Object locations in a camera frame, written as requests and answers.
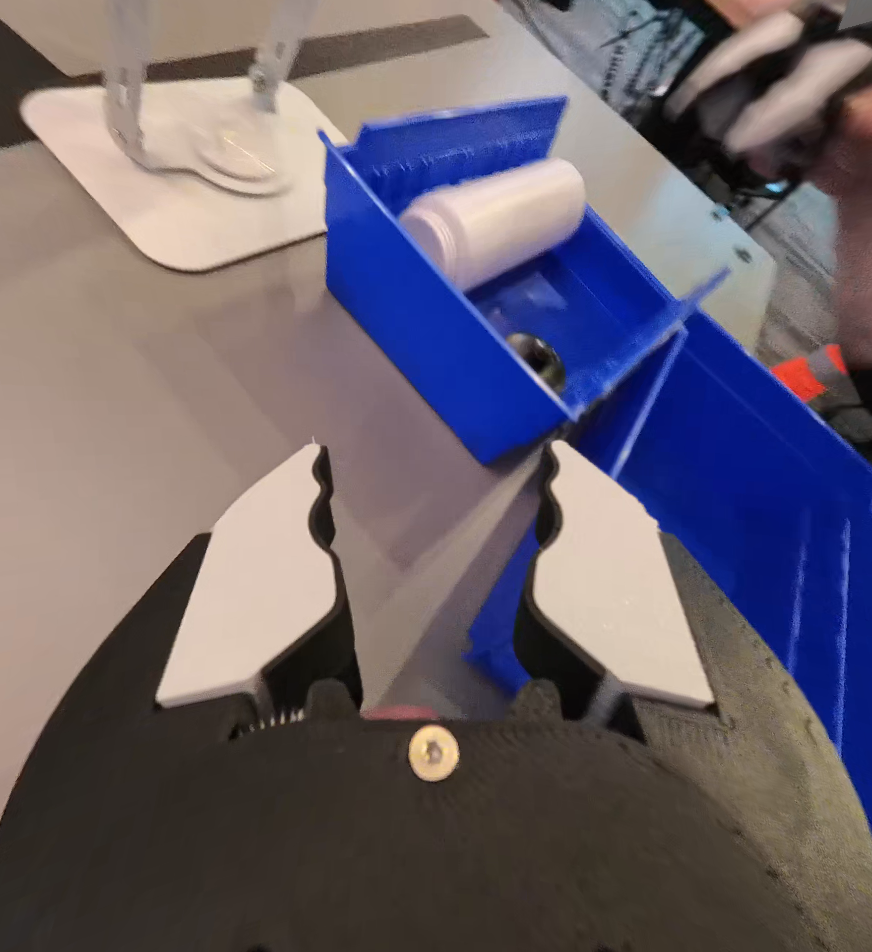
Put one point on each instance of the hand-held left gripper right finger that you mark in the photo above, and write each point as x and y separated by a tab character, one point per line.
615	595

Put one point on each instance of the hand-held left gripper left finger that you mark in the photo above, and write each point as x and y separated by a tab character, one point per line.
250	595

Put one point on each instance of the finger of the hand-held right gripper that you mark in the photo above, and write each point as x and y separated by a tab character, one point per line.
808	101
734	63

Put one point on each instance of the blue plastic bin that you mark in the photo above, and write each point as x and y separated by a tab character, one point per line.
793	565
406	327

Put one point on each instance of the black bottle lid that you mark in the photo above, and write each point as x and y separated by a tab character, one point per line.
537	360

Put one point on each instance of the white bottle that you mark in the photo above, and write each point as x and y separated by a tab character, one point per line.
503	216

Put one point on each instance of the orange traffic cone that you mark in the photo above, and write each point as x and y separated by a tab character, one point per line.
811	375

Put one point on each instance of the clear round stand foot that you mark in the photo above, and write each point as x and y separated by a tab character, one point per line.
243	156

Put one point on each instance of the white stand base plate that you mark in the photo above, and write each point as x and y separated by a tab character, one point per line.
198	216

